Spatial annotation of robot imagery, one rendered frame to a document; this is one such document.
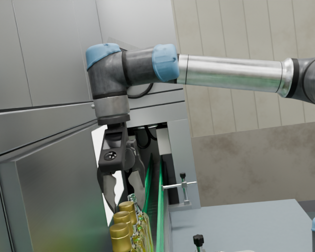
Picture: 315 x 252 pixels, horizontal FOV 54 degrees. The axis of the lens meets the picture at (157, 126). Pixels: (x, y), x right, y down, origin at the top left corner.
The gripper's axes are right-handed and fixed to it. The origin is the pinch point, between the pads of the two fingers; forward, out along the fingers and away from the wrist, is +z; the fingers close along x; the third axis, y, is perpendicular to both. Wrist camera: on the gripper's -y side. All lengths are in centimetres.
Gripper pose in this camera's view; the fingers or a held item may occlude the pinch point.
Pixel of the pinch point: (126, 207)
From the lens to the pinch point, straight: 69.8
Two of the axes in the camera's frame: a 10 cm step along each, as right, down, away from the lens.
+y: 0.3, -1.0, 9.9
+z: 1.5, 9.8, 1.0
